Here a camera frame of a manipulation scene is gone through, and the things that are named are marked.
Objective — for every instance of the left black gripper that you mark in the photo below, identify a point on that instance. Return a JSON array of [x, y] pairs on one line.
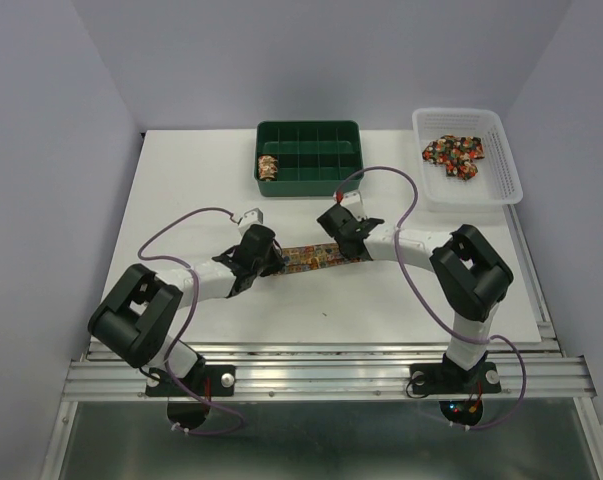
[[277, 264]]

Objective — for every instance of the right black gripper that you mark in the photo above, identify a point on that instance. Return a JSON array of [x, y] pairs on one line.
[[358, 220]]

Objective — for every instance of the colourful squares patterned tie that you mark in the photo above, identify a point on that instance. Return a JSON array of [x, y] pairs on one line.
[[311, 257]]

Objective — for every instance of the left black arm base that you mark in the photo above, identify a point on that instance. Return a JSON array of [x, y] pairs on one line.
[[209, 381]]

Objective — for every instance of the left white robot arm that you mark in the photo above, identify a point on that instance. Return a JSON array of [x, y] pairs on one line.
[[135, 317]]

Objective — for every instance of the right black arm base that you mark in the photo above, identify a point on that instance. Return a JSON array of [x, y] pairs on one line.
[[437, 379]]

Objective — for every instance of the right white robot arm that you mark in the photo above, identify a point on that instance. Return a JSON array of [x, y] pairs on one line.
[[473, 277]]

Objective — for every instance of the green divided organizer tray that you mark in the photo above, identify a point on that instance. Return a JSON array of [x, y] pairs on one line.
[[315, 158]]

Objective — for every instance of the rolled patterned tie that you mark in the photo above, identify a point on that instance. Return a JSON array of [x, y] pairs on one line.
[[267, 168]]

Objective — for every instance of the dark floral tie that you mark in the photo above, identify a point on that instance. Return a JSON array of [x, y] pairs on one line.
[[456, 154]]

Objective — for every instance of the white plastic basket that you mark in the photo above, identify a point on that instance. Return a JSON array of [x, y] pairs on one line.
[[497, 183]]

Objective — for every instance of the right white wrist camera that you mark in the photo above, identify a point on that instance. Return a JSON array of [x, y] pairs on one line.
[[353, 202]]

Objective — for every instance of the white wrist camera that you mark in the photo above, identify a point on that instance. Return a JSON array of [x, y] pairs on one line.
[[248, 219], [353, 202]]

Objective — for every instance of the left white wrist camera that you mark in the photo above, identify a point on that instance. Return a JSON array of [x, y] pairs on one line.
[[248, 219]]

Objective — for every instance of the aluminium frame rail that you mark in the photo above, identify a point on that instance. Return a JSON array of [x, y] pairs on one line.
[[337, 411]]

